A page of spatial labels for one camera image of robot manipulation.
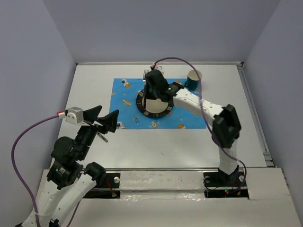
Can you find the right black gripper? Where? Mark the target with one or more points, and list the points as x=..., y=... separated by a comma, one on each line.
x=148, y=94

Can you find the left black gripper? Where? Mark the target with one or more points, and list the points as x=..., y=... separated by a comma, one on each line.
x=110, y=120

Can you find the metal fork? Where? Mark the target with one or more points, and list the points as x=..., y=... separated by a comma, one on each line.
x=144, y=73

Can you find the black rimmed dinner plate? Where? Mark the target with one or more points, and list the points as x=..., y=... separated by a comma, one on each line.
x=152, y=108

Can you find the blue space-print cloth napkin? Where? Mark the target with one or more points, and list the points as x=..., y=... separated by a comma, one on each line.
x=123, y=98

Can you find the dark green mug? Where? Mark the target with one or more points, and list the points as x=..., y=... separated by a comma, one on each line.
x=192, y=81

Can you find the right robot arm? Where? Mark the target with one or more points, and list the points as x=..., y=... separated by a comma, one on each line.
x=222, y=121

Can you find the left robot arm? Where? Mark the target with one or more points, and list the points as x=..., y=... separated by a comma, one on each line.
x=67, y=181

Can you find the metal spoon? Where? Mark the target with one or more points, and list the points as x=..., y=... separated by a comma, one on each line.
x=102, y=137

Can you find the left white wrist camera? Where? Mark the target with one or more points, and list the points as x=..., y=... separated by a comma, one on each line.
x=73, y=115

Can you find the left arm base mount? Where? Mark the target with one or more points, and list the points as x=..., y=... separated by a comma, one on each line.
x=108, y=189

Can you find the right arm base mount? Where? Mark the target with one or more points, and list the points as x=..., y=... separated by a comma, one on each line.
x=217, y=189

